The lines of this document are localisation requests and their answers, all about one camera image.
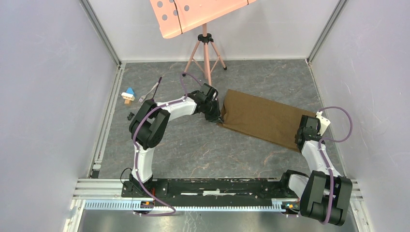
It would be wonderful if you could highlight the blue and wood toy block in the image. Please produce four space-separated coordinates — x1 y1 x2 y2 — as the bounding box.
121 87 135 105

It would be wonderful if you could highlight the pink music stand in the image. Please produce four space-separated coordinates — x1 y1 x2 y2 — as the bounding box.
150 0 254 85

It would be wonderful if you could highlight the white toothed cable strip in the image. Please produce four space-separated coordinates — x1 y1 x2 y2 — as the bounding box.
85 200 296 213

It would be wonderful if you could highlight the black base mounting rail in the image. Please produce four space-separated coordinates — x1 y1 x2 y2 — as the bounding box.
121 178 298 208

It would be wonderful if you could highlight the clear plastic fork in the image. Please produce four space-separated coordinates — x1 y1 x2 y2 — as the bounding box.
138 83 156 103

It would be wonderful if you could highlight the brown cloth napkin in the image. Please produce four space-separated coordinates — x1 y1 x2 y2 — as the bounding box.
221 89 315 152

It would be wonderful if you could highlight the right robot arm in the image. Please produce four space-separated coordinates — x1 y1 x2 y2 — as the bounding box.
279 115 353 226

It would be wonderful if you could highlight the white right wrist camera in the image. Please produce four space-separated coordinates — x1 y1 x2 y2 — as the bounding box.
316 111 331 136

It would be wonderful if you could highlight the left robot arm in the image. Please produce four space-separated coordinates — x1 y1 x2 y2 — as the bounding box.
129 83 223 197

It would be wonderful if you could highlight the purple plastic spoon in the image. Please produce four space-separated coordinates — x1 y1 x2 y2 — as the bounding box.
152 76 162 99

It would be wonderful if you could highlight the small black clip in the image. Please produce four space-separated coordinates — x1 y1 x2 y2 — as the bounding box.
127 112 134 121

